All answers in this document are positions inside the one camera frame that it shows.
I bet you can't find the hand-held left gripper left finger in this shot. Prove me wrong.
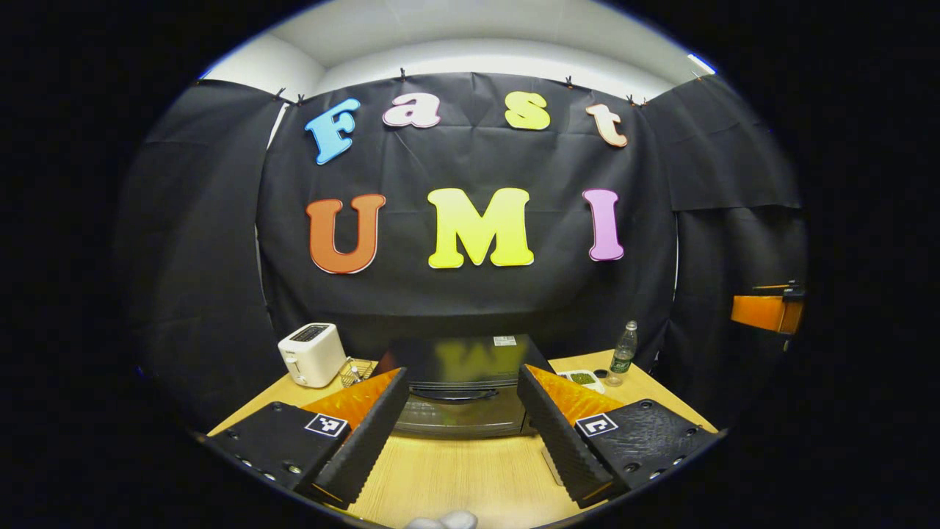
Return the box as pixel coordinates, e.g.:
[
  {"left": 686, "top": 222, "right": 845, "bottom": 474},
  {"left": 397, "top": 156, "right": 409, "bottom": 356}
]
[{"left": 206, "top": 367, "right": 411, "bottom": 509}]

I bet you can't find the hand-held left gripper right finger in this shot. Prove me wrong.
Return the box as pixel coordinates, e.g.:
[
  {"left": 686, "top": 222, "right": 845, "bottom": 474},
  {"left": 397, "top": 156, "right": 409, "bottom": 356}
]
[{"left": 518, "top": 365, "right": 724, "bottom": 509}]

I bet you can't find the black electric oven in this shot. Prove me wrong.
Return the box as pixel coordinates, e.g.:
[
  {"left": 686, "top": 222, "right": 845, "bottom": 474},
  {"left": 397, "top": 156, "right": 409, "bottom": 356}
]
[{"left": 393, "top": 334, "right": 555, "bottom": 440}]

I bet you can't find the white divided dish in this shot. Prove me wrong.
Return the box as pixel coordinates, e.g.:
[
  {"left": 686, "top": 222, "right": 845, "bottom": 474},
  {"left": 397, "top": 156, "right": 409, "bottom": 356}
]
[{"left": 560, "top": 370, "right": 607, "bottom": 394}]

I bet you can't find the white toaster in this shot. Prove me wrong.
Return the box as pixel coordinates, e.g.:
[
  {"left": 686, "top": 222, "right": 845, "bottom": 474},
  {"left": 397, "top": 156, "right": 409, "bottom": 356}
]
[{"left": 278, "top": 323, "right": 347, "bottom": 389}]

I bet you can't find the clear plastic water bottle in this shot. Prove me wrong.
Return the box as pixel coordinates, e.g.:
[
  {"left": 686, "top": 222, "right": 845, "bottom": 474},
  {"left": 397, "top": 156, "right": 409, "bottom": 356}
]
[{"left": 610, "top": 320, "right": 639, "bottom": 386}]

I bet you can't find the black backdrop cloth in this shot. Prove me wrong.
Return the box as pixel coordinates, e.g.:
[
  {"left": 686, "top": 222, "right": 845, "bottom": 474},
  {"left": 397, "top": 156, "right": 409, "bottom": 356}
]
[{"left": 114, "top": 72, "right": 809, "bottom": 431}]

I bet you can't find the wire basket with glass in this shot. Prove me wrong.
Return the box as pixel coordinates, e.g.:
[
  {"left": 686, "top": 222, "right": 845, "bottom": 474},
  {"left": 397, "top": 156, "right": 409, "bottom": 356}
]
[{"left": 339, "top": 356, "right": 379, "bottom": 388}]

